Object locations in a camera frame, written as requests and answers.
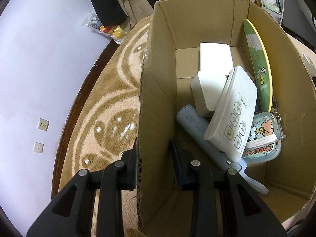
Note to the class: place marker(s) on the plastic snack bag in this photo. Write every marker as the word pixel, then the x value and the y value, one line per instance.
pixel 115 32

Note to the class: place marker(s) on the beige patterned carpet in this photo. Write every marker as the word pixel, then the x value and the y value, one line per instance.
pixel 107 126

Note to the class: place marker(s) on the light blue cylindrical power bank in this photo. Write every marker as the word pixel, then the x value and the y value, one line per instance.
pixel 196 126

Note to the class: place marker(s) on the cardboard box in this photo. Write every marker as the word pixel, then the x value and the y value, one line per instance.
pixel 176 30

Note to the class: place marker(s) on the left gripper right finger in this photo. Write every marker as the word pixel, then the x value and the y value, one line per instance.
pixel 221 197

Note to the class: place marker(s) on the beige hanging coat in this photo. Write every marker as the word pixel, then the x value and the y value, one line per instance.
pixel 135 10

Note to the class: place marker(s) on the wall socket lower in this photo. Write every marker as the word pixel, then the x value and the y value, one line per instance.
pixel 38 147

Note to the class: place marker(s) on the white square box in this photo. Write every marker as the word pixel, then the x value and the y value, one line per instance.
pixel 207 89

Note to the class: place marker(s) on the cartoon bear pouch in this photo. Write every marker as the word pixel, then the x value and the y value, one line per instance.
pixel 264 141

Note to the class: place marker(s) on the wall socket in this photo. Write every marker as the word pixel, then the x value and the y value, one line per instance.
pixel 38 147
pixel 43 124

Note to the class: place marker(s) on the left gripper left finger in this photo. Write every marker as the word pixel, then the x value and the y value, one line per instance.
pixel 70 212

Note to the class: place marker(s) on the white remote control panel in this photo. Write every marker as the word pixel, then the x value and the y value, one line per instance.
pixel 230 125

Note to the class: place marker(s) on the white power bank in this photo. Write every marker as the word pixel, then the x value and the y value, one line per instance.
pixel 215 57

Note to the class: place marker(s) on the wall socket upper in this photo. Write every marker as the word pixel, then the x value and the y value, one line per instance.
pixel 43 124

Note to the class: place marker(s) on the yellow round fan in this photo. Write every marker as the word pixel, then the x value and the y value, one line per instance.
pixel 261 65

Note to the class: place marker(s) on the cartoon keychain with keys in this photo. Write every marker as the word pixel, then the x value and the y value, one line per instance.
pixel 277 115

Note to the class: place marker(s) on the black hanging coat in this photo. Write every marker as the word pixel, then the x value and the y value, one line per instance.
pixel 109 12

